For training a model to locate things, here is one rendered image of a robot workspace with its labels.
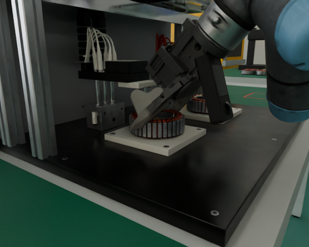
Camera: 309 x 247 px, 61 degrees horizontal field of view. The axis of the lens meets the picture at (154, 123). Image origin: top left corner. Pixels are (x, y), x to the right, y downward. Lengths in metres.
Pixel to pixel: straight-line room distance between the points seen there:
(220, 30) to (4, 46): 0.36
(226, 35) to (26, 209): 0.36
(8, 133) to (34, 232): 0.25
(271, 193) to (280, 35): 0.21
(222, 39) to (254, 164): 0.20
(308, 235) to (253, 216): 1.36
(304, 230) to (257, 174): 1.34
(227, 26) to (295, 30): 0.12
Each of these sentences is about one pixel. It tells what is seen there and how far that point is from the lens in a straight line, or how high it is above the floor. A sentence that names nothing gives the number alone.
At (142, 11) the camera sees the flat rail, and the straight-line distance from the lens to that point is 0.63.
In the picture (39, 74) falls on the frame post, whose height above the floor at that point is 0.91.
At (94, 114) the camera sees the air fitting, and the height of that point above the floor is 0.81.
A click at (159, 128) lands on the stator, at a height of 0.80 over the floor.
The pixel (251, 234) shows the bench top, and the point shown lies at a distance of 0.32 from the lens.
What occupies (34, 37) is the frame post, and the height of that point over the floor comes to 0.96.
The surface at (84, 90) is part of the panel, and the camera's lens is 0.71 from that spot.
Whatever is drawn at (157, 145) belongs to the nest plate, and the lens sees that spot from 0.45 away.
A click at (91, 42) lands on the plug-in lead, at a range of 0.61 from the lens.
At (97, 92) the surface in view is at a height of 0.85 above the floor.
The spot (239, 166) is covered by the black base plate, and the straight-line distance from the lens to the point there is 0.42.
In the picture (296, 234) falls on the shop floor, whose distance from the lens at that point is 1.68.
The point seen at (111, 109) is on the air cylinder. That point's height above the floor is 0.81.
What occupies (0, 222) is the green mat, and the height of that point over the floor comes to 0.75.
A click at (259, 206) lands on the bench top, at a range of 0.38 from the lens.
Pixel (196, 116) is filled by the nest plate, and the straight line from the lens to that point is 0.67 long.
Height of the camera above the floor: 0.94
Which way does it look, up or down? 16 degrees down
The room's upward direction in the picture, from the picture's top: straight up
